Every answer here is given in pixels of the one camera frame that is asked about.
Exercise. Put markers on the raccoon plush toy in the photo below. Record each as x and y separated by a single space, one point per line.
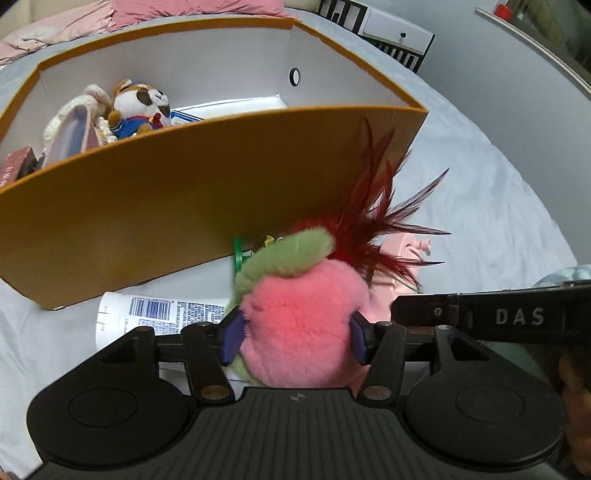
138 108

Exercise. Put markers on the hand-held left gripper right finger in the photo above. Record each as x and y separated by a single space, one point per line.
360 339

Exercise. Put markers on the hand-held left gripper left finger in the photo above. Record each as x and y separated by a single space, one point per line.
233 339

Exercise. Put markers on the pink blanket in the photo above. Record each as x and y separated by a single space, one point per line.
51 37
194 11

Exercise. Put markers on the maroon small box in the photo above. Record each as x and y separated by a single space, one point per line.
18 166

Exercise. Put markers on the black white nightstand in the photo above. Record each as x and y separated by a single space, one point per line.
392 27

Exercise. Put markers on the green plastic clip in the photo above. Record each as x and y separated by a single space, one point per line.
239 256

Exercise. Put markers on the pink plastic item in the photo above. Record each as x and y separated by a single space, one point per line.
406 258

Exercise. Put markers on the beige headboard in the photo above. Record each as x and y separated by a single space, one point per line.
69 4

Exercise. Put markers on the orange cardboard box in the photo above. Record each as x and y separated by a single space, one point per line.
184 194

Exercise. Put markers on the blue white box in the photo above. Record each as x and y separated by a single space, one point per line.
203 113

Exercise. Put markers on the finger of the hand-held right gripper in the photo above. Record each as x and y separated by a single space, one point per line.
422 309

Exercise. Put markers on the grey window sill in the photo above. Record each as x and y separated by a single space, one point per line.
545 50

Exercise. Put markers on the cream knit item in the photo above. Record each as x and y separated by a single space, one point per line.
64 115

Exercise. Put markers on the red container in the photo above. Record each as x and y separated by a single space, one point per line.
503 10

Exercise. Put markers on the white tube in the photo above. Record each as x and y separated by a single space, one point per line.
138 318

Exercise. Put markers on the red feather toy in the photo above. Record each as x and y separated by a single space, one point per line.
378 217

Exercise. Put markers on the pink plush peach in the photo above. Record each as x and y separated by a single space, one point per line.
300 318

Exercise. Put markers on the teal plush item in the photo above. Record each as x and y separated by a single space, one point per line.
565 276

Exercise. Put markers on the grey pink pouch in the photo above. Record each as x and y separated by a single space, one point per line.
69 134

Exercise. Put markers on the person's right hand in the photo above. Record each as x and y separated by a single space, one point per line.
575 401

